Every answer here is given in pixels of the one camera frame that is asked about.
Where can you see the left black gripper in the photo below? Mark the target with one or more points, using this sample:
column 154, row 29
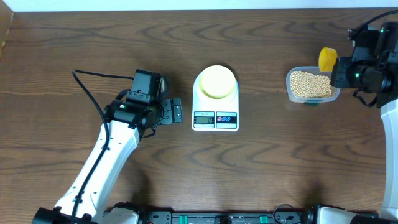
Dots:
column 168, row 116

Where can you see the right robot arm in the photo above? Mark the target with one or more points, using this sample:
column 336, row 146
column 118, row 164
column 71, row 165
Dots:
column 385, row 55

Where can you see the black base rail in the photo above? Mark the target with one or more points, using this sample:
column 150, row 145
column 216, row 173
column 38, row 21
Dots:
column 284, row 214

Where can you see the pale yellow bowl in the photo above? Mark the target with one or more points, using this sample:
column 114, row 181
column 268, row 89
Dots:
column 217, row 82

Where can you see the white digital kitchen scale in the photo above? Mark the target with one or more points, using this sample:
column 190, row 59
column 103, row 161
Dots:
column 209, row 114

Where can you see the soybeans in container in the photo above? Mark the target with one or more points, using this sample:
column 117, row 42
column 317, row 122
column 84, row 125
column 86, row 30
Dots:
column 308, row 85

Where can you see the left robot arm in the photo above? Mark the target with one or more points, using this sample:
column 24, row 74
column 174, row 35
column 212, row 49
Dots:
column 124, row 127

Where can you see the clear plastic container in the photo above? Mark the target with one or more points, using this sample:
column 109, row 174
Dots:
column 314, row 70

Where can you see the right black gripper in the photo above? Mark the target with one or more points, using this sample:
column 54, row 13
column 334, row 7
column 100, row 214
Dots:
column 339, row 79

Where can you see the yellow plastic measuring scoop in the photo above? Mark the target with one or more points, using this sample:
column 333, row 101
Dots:
column 327, row 59

